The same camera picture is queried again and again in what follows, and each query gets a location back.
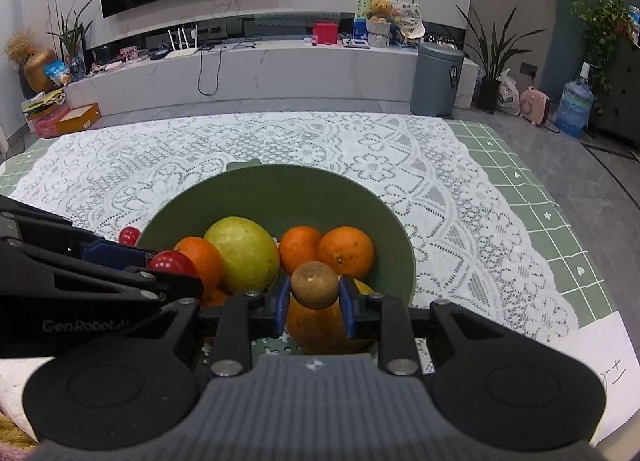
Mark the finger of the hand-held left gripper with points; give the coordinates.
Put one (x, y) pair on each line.
(175, 286)
(115, 253)

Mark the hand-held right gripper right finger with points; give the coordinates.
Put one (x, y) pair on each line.
(349, 311)

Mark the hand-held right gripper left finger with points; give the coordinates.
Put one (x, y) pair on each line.
(281, 306)

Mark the orange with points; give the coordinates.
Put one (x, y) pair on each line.
(215, 297)
(300, 246)
(202, 261)
(347, 248)

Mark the brown kiwi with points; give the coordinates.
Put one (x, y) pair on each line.
(315, 286)

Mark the green plastic bowl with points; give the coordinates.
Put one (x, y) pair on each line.
(300, 196)

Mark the orange yellow mango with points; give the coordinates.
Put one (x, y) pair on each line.
(315, 326)

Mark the green-yellow mango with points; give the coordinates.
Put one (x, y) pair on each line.
(245, 251)

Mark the orange cardboard box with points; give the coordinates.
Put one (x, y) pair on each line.
(77, 120)

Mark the pink fuzzy cloth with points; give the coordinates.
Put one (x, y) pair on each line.
(15, 453)

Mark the pink box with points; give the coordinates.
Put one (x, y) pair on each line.
(45, 126)

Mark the white lace tablecloth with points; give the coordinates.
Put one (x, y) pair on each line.
(550, 201)
(400, 166)

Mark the stack of colourful booklets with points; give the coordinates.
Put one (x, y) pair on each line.
(42, 102)

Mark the blue snack bag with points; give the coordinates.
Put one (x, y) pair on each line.
(57, 73)

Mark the golden vase with dried flowers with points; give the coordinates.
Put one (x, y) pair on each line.
(37, 71)

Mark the black set-top box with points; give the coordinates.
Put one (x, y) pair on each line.
(160, 54)

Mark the white router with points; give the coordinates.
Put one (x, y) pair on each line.
(182, 53)

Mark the green plant in glass vase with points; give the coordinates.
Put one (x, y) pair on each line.
(70, 36)

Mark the white marble tv console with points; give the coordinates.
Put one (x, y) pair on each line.
(300, 71)

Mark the grey pedal trash can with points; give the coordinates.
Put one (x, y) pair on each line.
(432, 86)

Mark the white paper sheet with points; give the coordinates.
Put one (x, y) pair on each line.
(600, 351)

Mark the long-leaf plant in black pot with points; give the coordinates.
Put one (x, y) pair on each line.
(489, 96)

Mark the white kitchen scale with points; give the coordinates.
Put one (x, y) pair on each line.
(356, 44)

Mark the white plastic bag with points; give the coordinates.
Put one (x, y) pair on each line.
(509, 96)

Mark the red box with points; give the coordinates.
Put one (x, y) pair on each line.
(325, 33)

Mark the pink fan heater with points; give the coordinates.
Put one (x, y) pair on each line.
(534, 106)

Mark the blue box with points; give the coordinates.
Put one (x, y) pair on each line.
(360, 32)

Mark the illustrated picture board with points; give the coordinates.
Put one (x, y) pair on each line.
(407, 16)

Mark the blue water jug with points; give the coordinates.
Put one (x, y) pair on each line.
(574, 111)

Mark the brown teddy bear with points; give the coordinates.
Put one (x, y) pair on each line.
(379, 10)

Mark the grey drawer cabinet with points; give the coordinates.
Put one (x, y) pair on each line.
(625, 91)

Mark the green ivy plant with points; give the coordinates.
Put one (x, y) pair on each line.
(600, 21)

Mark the black wall socket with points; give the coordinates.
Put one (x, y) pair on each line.
(528, 69)

